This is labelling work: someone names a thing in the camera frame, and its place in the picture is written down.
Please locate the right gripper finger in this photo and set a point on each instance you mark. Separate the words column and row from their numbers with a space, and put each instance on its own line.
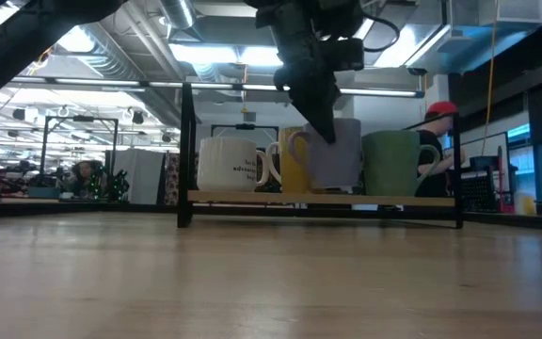
column 318, row 106

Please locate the lavender mug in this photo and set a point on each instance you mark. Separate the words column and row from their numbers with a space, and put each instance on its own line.
column 341, row 160

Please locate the green mug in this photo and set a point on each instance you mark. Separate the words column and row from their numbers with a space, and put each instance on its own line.
column 388, row 165

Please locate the white mug with black text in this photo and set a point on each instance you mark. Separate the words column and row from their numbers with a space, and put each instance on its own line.
column 224, row 165

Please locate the black background robot arm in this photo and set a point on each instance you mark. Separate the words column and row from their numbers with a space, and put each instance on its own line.
column 121, row 186

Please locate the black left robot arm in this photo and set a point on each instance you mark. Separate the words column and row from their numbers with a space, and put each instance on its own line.
column 26, row 37

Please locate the long ceiling light strip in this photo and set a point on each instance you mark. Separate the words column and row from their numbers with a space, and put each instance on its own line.
column 205, row 85

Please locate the person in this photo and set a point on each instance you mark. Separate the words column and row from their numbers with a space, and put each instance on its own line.
column 440, row 123
column 83, row 172

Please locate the floral patterned partition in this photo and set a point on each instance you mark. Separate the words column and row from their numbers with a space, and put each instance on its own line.
column 172, row 179

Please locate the black pegboard cart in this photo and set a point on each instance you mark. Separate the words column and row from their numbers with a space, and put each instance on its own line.
column 480, row 193

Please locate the white partition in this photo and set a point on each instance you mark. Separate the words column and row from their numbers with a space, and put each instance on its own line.
column 139, row 176

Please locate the red upright object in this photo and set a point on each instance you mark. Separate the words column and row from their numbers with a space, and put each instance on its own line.
column 506, row 205

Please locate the yellow container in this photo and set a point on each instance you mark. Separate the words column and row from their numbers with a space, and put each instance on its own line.
column 527, row 205

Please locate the teal box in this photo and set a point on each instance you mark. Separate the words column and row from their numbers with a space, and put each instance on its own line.
column 43, row 192

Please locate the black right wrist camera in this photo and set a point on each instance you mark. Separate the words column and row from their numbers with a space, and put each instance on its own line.
column 348, row 54

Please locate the black gantry frame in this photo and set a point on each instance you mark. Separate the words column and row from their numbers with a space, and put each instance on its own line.
column 245, row 126
column 79, row 118

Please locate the silver ventilation duct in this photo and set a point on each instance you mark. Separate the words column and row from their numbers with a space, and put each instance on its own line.
column 177, row 14

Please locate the wooden shelf with black frame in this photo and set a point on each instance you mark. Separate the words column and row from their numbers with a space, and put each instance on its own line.
column 186, row 165

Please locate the black aluminium table frame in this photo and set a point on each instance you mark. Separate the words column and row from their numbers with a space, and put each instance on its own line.
column 87, row 209

